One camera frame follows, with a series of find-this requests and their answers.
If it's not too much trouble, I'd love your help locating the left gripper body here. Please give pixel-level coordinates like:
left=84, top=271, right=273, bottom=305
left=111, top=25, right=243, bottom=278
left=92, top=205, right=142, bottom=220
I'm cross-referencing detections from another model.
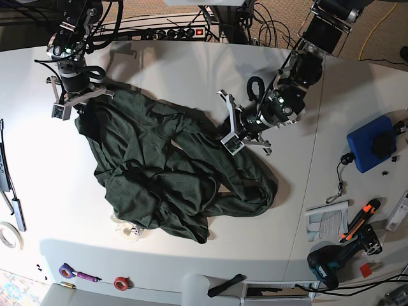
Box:
left=217, top=90, right=272, bottom=156

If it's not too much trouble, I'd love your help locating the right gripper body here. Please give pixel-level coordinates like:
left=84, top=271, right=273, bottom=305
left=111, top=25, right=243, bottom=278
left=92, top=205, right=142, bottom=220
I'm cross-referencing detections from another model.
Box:
left=47, top=71, right=114, bottom=120

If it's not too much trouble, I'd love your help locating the dark green t-shirt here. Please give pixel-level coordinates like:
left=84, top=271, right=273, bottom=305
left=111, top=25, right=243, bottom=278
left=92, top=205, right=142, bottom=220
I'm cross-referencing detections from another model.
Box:
left=75, top=89, right=278, bottom=244

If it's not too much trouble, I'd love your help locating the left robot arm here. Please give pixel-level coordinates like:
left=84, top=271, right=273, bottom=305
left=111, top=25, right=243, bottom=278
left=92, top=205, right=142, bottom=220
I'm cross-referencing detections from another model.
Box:
left=218, top=1, right=370, bottom=156

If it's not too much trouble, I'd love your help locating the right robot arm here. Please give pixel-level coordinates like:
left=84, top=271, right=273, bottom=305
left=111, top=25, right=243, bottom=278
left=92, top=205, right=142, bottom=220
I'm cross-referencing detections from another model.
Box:
left=35, top=1, right=124, bottom=120

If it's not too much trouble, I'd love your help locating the black power strip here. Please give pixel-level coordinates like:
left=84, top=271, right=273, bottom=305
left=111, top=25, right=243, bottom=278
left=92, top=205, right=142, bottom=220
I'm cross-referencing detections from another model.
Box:
left=140, top=27, right=207, bottom=41

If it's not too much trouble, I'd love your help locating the dark remote control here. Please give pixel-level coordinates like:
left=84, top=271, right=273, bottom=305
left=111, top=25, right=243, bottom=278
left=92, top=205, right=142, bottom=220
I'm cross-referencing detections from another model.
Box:
left=0, top=143, right=11, bottom=192

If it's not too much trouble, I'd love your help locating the paper instruction booklet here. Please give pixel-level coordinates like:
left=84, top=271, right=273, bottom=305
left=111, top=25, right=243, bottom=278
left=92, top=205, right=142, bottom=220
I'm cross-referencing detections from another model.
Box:
left=305, top=201, right=349, bottom=242

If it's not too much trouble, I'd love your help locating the blue box with black knob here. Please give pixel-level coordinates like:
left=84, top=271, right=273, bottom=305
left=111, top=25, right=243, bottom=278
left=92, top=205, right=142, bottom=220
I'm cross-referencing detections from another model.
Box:
left=346, top=115, right=397, bottom=173

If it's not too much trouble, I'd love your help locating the grey usb hub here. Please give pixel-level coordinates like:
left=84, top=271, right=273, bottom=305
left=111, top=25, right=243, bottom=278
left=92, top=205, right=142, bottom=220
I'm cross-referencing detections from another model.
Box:
left=11, top=198, right=26, bottom=232

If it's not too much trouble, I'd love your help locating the orange black utility knife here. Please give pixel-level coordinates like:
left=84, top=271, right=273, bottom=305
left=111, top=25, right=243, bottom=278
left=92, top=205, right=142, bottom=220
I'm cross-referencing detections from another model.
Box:
left=339, top=199, right=381, bottom=244

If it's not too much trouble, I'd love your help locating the white tape roll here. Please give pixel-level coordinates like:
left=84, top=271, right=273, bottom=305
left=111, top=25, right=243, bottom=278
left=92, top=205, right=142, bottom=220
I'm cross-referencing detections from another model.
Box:
left=1, top=222, right=24, bottom=250

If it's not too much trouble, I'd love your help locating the white rectangular device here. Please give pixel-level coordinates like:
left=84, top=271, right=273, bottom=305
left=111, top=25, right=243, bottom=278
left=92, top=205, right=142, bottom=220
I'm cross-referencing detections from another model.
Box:
left=386, top=193, right=407, bottom=232

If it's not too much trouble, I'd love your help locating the purple tape roll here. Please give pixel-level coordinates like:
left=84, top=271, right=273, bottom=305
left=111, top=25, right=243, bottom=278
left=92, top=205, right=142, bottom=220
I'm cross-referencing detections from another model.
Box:
left=59, top=263, right=75, bottom=279

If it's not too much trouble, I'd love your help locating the red tape roll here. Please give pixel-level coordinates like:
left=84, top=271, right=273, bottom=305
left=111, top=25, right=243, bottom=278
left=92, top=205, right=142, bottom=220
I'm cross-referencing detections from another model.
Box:
left=113, top=277, right=129, bottom=291

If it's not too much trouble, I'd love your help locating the red square card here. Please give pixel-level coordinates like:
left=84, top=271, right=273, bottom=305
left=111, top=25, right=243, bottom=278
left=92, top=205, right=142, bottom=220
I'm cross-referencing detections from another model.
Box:
left=360, top=263, right=372, bottom=278

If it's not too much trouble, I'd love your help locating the purple marker pen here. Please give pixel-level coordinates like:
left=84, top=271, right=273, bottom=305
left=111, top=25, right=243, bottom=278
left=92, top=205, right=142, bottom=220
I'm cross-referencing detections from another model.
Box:
left=74, top=272, right=101, bottom=282

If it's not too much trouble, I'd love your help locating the black cable with carabiner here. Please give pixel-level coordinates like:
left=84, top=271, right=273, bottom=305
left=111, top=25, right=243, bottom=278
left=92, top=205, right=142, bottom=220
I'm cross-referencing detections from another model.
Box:
left=324, top=152, right=356, bottom=205

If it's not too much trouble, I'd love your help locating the yellow cable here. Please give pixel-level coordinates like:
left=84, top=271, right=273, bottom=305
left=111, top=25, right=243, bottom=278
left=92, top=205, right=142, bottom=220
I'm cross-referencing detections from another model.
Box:
left=357, top=0, right=400, bottom=61

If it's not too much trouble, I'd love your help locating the black cordless drill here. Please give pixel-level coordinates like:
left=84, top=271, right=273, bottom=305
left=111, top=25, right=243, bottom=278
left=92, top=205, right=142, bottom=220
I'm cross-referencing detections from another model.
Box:
left=307, top=224, right=383, bottom=290

